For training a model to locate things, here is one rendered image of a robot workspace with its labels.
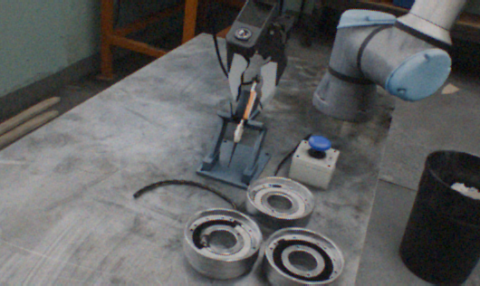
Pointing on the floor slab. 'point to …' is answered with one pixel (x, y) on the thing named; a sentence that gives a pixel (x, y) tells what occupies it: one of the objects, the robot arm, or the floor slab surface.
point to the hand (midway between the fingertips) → (249, 100)
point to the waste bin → (449, 218)
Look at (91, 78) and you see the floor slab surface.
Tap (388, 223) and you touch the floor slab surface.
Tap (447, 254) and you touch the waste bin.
